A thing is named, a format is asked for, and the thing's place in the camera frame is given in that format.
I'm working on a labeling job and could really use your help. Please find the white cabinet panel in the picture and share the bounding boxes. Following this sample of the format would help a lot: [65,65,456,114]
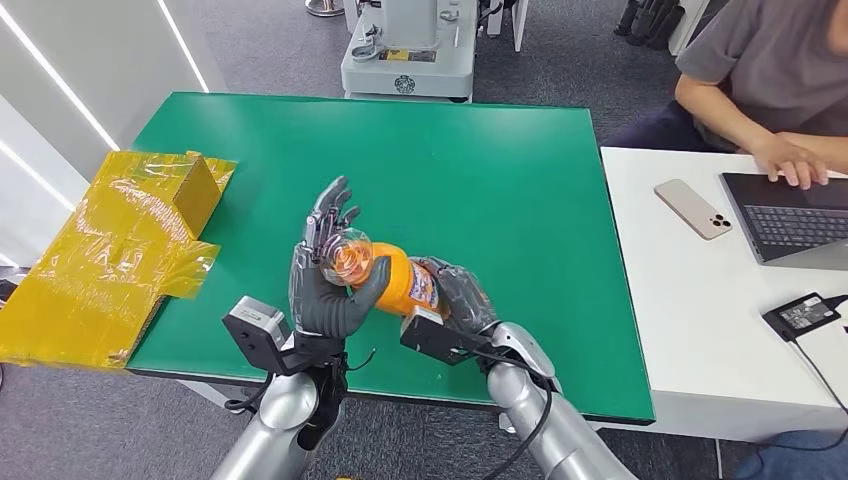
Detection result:
[667,0,711,58]

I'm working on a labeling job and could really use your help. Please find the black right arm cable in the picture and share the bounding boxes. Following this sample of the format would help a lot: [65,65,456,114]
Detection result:
[475,349,555,480]

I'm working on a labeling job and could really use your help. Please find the beige smartphone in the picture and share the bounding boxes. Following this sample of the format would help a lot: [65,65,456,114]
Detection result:
[653,178,733,241]

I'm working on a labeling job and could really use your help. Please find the orange bottle with clear cap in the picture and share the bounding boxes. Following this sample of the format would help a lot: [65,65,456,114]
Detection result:
[319,228,452,318]

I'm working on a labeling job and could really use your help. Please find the dark grey laptop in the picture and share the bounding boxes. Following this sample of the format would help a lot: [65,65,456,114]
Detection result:
[719,172,848,272]

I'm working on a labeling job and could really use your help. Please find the thin black left wrist cable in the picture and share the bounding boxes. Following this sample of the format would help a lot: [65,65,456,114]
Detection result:
[345,347,378,374]

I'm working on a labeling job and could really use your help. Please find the person's hand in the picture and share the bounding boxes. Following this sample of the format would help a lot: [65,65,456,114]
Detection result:
[751,134,831,190]

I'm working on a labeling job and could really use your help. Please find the black stand legs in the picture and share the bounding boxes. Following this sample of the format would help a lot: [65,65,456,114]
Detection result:
[612,0,690,51]

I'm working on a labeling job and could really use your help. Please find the black adapter cable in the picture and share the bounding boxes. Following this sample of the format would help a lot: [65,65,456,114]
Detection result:
[790,337,848,417]

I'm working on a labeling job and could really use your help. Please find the person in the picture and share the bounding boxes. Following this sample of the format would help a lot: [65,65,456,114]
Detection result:
[602,0,848,190]

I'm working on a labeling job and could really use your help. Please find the blue fabric object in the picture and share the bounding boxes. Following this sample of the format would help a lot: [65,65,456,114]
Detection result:
[733,430,848,480]

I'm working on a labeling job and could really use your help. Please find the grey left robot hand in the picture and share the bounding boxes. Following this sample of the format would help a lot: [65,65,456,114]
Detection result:
[288,175,393,340]

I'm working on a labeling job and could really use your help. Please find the yellow taped cardboard box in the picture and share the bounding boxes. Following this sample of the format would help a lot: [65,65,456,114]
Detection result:
[0,150,238,372]

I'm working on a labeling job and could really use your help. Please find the white panel stand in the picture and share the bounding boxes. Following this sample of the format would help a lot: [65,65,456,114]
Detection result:
[488,0,529,53]

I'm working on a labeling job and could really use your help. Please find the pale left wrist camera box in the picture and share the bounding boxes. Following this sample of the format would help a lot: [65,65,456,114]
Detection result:
[221,296,297,377]

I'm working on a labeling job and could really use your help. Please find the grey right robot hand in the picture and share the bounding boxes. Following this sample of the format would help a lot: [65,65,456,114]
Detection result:
[413,256,501,336]

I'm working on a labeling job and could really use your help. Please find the black power adapter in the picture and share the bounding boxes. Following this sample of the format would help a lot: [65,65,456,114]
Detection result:
[761,292,843,343]

